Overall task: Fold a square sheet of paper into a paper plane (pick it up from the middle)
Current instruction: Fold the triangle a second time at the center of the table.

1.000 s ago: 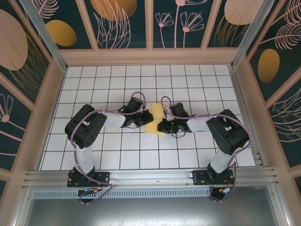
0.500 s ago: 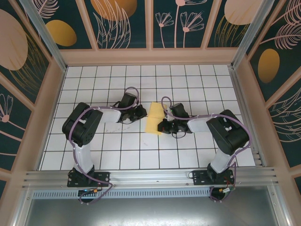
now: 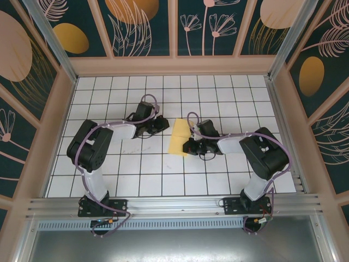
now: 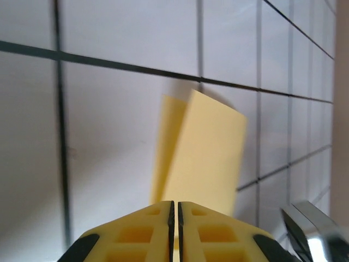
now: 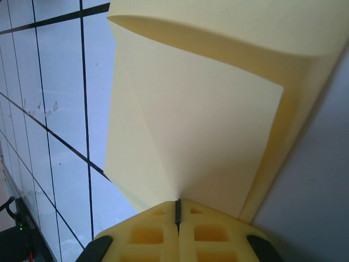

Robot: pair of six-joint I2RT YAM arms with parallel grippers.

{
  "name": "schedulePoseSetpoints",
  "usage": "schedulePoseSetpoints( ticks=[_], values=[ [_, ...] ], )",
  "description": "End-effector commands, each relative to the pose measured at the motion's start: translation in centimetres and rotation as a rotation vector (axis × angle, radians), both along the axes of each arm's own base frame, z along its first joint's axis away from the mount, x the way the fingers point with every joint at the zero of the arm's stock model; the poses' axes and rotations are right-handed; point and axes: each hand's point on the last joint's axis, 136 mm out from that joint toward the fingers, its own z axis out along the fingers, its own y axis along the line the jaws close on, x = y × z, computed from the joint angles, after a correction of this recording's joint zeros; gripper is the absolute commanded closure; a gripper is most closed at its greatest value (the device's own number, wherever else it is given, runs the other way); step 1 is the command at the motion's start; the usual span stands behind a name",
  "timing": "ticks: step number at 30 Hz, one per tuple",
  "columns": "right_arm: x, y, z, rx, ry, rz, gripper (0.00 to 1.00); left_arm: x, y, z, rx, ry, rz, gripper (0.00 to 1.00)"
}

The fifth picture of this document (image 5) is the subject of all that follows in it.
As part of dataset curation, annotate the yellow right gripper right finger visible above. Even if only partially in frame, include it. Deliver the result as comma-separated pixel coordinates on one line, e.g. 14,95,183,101
177,198,284,262

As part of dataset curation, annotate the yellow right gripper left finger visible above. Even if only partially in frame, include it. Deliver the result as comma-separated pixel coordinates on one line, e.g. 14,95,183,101
79,200,180,262

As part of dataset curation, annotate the yellow cloth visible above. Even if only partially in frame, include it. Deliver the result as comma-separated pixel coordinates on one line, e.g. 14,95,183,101
103,0,349,222

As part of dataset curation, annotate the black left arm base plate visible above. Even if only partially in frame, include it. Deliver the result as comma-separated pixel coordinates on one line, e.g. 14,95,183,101
13,196,38,235

